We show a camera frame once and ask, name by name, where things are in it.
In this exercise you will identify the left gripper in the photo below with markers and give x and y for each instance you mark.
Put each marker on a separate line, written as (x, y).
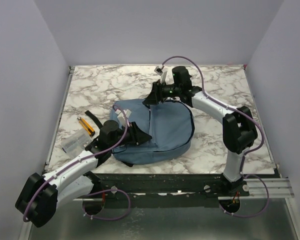
(138, 136)

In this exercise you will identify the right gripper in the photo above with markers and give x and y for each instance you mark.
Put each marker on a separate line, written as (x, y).
(156, 96)

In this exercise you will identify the blue backpack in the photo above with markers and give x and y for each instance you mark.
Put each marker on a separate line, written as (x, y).
(171, 125)

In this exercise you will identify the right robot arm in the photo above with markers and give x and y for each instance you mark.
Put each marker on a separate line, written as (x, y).
(239, 131)

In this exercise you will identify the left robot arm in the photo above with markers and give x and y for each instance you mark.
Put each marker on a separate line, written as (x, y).
(41, 195)

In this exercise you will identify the yellow utility knife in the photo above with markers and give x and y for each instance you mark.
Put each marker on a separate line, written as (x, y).
(86, 126)

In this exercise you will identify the clear plastic box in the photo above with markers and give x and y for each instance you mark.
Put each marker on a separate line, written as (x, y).
(76, 143)

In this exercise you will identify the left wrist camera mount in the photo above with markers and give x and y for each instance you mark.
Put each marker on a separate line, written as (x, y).
(122, 116)

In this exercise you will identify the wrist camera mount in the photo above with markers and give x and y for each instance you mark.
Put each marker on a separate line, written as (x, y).
(122, 116)
(162, 72)

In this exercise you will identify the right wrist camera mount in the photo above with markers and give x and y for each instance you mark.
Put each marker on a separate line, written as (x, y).
(162, 72)

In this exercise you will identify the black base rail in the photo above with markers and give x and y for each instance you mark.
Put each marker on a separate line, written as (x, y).
(167, 190)

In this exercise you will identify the aluminium frame rail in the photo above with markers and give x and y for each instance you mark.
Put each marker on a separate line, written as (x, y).
(266, 187)

